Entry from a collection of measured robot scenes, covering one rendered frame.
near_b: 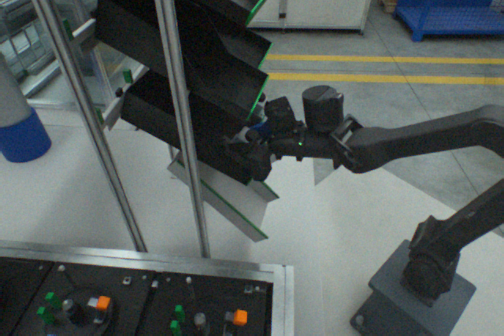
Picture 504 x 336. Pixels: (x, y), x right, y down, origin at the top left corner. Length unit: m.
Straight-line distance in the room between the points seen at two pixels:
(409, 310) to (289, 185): 0.55
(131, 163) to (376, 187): 0.86
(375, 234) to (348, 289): 0.20
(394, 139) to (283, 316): 0.45
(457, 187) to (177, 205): 2.04
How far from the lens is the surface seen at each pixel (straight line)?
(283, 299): 0.80
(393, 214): 1.12
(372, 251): 1.02
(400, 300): 0.73
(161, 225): 1.04
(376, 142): 0.54
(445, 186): 2.63
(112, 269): 0.87
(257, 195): 0.87
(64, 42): 0.58
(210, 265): 0.83
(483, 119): 0.49
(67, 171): 1.31
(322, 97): 0.55
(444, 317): 0.75
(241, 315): 0.65
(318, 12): 4.48
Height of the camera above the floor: 1.68
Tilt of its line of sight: 41 degrees down
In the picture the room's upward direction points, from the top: straight up
